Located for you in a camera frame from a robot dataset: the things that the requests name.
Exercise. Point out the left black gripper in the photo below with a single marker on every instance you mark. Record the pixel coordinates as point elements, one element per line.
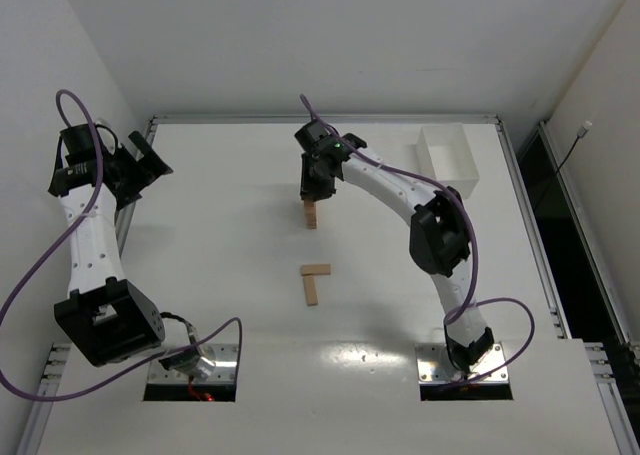
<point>138,170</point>

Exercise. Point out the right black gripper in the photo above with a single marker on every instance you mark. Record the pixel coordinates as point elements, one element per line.
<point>310,187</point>

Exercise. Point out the wood block seven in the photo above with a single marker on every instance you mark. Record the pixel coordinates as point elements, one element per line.
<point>323,269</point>

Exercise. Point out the white rectangular box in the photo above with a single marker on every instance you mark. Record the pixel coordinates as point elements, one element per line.
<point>444,154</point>

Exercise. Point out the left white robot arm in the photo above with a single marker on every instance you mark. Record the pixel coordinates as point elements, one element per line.
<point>104,314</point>

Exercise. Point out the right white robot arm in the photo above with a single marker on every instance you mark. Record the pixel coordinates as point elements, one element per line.
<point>442,241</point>

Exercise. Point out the wood block six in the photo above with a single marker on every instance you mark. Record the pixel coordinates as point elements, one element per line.
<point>310,290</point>

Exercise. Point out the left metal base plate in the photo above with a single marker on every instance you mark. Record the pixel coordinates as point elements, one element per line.
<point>210,364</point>

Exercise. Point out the metal base plate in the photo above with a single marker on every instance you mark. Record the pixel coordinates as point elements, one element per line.
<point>210,364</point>
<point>435,369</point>

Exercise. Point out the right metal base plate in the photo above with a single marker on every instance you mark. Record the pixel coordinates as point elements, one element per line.
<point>435,369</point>

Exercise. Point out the black wall cable white plug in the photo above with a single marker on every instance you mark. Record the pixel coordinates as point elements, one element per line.
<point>581,133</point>

